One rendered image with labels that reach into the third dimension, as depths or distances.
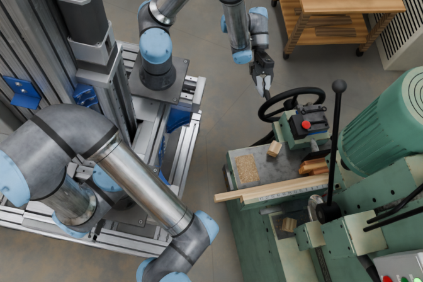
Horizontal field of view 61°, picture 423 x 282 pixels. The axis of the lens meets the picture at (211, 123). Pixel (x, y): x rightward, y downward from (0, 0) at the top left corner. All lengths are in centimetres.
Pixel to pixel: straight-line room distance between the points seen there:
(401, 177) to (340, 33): 191
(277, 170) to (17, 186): 87
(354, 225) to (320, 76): 188
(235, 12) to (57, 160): 74
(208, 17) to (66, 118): 215
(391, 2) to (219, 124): 130
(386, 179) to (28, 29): 85
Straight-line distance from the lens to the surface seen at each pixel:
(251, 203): 121
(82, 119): 76
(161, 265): 87
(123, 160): 78
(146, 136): 150
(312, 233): 111
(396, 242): 92
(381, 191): 98
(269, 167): 131
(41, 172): 76
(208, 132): 230
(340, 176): 121
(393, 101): 85
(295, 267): 138
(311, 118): 132
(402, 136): 87
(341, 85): 90
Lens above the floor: 211
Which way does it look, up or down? 65 degrees down
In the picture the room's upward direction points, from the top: 13 degrees clockwise
